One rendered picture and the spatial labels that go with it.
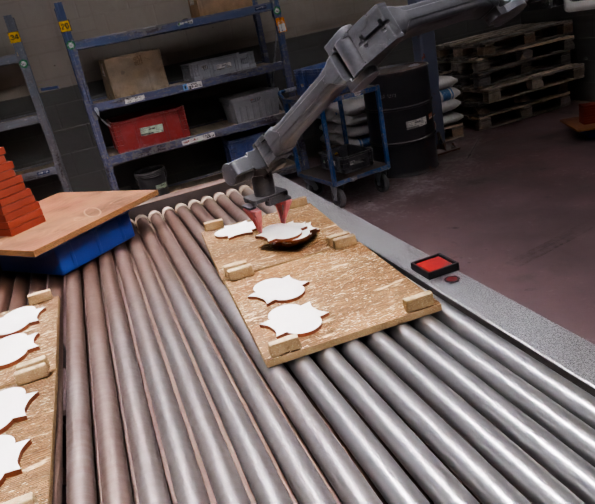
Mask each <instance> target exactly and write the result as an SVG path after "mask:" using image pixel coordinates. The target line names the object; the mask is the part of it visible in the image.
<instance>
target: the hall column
mask: <svg viewBox="0 0 595 504"><path fill-rule="evenodd" d="M421 1H424V0H408V5H410V4H413V3H417V2H421ZM412 44H413V53H414V62H428V63H429V64H428V71H429V80H430V90H431V96H432V97H433V99H432V109H433V118H434V128H435V130H436V133H435V137H436V146H437V155H438V156H441V155H444V154H448V153H451V152H455V151H458V150H460V147H457V146H455V145H454V142H452V145H447V144H446V142H445V132H444V122H443V112H442V103H441V96H440V92H439V73H438V63H437V53H436V43H435V33H434V30H433V31H430V32H427V33H424V34H421V35H417V36H414V37H412Z"/></svg>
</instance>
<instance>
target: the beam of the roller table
mask: <svg viewBox="0 0 595 504"><path fill-rule="evenodd" d="M273 179H274V184H275V186H277V187H280V188H284V189H287V191H288V195H289V196H291V198H292V199H295V198H298V197H302V196H306V197H307V203H311V204H312V205H313V206H314V207H316V208H317V209H318V210H319V211H320V212H322V213H323V214H324V215H325V216H326V217H328V218H329V219H330V220H331V221H333V222H334V223H335V224H336V225H337V226H339V227H340V228H341V229H342V230H343V231H349V232H350V234H351V233H353V234H354V235H355V236H356V240H357V242H361V243H362V244H363V245H364V246H366V247H367V248H368V249H370V250H371V251H372V252H374V253H375V254H376V255H378V256H379V257H380V258H382V259H383V260H384V261H386V262H387V263H388V264H390V265H391V266H392V267H394V268H395V269H396V270H398V271H399V272H400V273H402V274H403V275H404V276H406V277H407V278H409V279H411V280H412V281H414V282H415V283H417V284H418V285H420V286H422V287H423V288H425V289H426V290H430V291H431V292H432V293H433V294H434V295H436V296H437V297H439V298H440V299H442V300H443V301H445V302H447V303H448V304H450V305H451V306H453V307H454V308H456V309H458V310H459V311H461V312H462V313H464V314H465V315H467V316H469V317H470V318H472V319H473V320H475V321H476V322H478V323H480V324H481V325H483V326H484V327H486V328H487V329H489V330H490V331H492V332H494V333H495V334H497V335H498V336H500V337H501V338H503V339H505V340H506V341H508V342H509V343H511V344H512V345H514V346H516V347H517V348H519V349H520V350H522V351H523V352H525V353H527V354H528V355H530V356H531V357H533V358H534V359H536V360H538V361H539V362H541V363H542V364H544V365H545V366H547V367H548V368H550V369H552V370H553V371H555V372H556V373H558V374H559V375H561V376H563V377H564V378H566V379H567V380H569V381H570V382H572V383H574V384H575V385H577V386H578V387H580V388H581V389H583V390H585V391H586V392H588V393H589V394H591V395H592V396H594V397H595V345H594V344H593V343H591V342H589V341H587V340H585V339H583V338H581V337H580V336H578V335H576V334H574V333H572V332H570V331H568V330H567V329H565V328H563V327H561V326H559V325H557V324H555V323H554V322H552V321H550V320H548V319H546V318H544V317H542V316H541V315H539V314H537V313H535V312H533V311H531V310H530V309H528V308H526V307H524V306H522V305H520V304H518V303H517V302H515V301H513V300H511V299H509V298H507V297H505V296H504V295H502V294H500V293H498V292H496V291H494V290H492V289H491V288H489V287H487V286H485V285H483V284H481V283H479V282H478V281H476V280H474V279H472V278H470V277H468V276H466V275H465V274H463V273H461V272H459V271H454V272H451V273H448V274H445V275H443V276H440V277H437V278H434V279H431V280H428V279H427V278H425V277H423V276H422V275H420V274H418V273H417V272H415V271H413V270H412V269H411V262H414V261H416V260H419V259H422V258H425V257H428V256H429V255H428V254H426V253H424V252H422V251H420V250H418V249H416V248H415V247H413V246H411V245H409V244H407V243H405V242H403V241H402V240H400V239H398V238H396V237H394V236H392V235H390V234H389V233H387V232H385V231H383V230H381V229H379V228H378V227H376V226H374V225H372V224H370V223H368V222H366V221H365V220H363V219H361V218H359V217H357V216H355V215H353V214H352V213H350V212H348V211H346V210H344V209H342V208H340V207H339V206H337V205H335V204H333V203H331V202H329V201H327V200H326V199H324V198H322V197H320V196H318V195H316V194H314V193H313V192H311V191H309V190H307V189H305V188H303V187H301V186H300V185H298V184H296V183H294V182H292V181H290V180H289V179H287V178H285V177H283V176H281V175H279V174H277V173H274V174H273ZM448 276H458V277H459V278H460V279H459V281H457V282H452V283H450V282H445V281H444V278H446V277H448Z"/></svg>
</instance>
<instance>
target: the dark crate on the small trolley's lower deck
mask: <svg viewBox="0 0 595 504"><path fill-rule="evenodd" d="M372 149H373V148H370V147H364V146H358V145H352V144H344V145H340V146H337V147H334V148H331V150H332V156H333V155H336V154H339V156H333V162H334V168H335V172H339V173H343V174H348V173H351V172H354V171H357V170H360V169H363V168H366V167H369V166H372V165H373V164H375V163H374V161H373V160H374V159H373V154H372V151H373V150H372ZM319 156H320V159H319V160H320V162H321V163H320V164H321V166H322V167H321V168H323V169H327V170H330V168H329V163H328V157H327V151H326V150H325V151H322V152H319Z"/></svg>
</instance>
